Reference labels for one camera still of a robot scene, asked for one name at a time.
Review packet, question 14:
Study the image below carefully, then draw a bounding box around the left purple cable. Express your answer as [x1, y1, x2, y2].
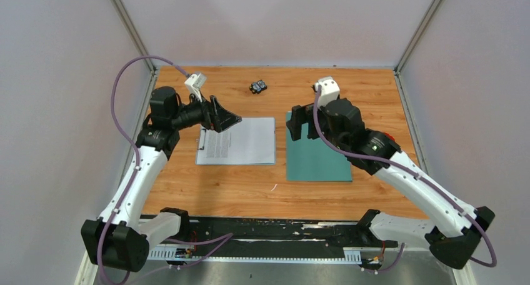
[97, 56, 235, 285]

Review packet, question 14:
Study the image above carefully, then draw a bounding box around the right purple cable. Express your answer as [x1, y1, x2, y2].
[312, 88, 498, 274]

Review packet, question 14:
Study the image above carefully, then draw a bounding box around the purple cable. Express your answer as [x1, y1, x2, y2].
[97, 56, 235, 285]
[312, 88, 498, 274]

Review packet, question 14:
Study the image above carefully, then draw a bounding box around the aluminium frame rail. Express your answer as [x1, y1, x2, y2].
[84, 216, 467, 265]

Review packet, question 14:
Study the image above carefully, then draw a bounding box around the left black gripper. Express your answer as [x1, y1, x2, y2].
[171, 89, 241, 133]

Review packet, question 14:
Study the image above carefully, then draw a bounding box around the small red object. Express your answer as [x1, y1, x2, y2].
[384, 132, 396, 141]

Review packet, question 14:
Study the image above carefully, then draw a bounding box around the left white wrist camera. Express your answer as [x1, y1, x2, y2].
[184, 72, 207, 102]

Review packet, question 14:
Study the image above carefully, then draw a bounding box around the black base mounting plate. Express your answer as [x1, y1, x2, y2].
[169, 217, 398, 259]

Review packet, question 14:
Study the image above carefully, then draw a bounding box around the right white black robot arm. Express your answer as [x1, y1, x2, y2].
[286, 99, 498, 269]

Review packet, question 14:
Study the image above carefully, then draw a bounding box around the light blue clipboard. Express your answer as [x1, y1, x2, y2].
[194, 117, 278, 167]

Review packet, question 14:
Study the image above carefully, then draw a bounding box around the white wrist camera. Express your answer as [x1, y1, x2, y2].
[313, 76, 340, 108]
[184, 72, 207, 102]

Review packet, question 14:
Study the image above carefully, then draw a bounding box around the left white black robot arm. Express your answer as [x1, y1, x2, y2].
[81, 86, 243, 272]

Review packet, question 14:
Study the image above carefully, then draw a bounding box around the green file folder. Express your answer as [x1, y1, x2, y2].
[286, 124, 353, 183]

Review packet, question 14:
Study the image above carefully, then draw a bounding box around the paper sheet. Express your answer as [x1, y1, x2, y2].
[197, 117, 276, 166]

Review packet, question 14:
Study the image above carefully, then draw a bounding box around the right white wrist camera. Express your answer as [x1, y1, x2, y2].
[313, 76, 340, 108]

